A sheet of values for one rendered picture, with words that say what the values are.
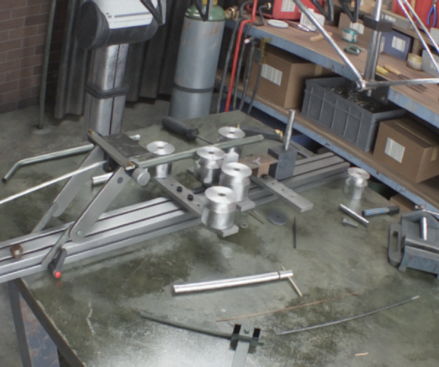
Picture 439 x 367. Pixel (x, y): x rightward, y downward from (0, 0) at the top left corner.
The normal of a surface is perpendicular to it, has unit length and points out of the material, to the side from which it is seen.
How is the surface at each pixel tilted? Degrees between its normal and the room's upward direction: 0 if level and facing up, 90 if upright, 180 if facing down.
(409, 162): 90
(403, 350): 0
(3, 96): 90
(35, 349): 90
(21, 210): 0
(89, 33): 90
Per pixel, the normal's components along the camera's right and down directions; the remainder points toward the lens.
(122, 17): 0.65, 0.45
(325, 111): -0.75, 0.22
